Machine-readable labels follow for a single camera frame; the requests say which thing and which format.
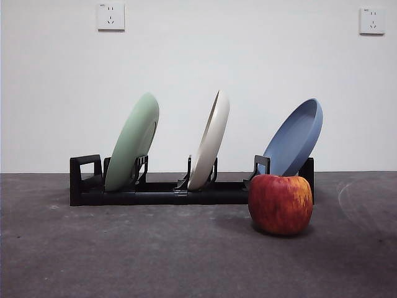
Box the red apple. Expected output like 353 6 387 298
248 173 314 236

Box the blue plate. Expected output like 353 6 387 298
262 97 324 178

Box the white wall socket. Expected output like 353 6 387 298
97 2 126 32
359 8 386 35

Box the cream plate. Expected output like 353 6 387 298
187 89 231 191

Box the green plate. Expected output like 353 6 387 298
104 92 161 192

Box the black plate rack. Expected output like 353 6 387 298
69 154 314 207

